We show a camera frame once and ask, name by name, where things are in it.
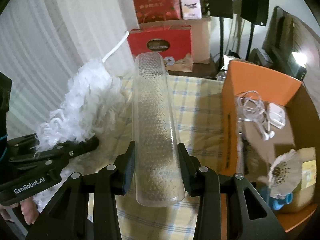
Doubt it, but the white shuttlecock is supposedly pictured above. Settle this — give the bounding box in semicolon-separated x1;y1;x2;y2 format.
267;149;302;199

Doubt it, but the yellow sponge pack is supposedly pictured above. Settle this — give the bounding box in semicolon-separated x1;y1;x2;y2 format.
280;147;317;213

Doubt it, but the clear textured plastic tube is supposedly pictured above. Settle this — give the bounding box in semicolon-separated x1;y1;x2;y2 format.
132;52;185;207

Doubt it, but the white square charger box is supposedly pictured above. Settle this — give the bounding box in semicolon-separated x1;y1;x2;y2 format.
267;103;286;129

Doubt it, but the person left hand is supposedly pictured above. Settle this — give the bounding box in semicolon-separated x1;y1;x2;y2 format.
0;197;39;225

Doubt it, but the orange cardboard box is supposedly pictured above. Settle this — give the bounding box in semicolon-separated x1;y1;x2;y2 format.
220;60;320;233

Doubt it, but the yellow checkered tablecloth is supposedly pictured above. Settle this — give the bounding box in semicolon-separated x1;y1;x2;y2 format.
91;76;223;239

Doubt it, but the plastic bag of items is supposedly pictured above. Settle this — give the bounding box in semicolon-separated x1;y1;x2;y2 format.
216;70;226;82

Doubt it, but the bright video light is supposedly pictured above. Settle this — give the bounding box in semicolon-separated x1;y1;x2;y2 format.
287;51;306;81

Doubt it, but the red collection gift box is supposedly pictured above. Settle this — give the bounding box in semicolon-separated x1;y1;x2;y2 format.
127;25;194;73

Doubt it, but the beige sofa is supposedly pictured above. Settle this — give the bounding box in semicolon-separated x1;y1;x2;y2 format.
263;6;319;112

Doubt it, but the brown cardboard box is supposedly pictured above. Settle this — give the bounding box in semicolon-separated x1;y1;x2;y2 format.
139;17;211;64

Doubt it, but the red patterned gift bag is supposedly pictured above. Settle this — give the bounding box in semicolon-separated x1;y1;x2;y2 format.
133;0;182;24

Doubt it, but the right black speaker on stand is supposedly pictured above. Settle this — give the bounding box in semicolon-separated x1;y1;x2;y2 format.
240;0;269;61

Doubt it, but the pink white small box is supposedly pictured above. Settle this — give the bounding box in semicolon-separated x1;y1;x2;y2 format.
180;0;202;20

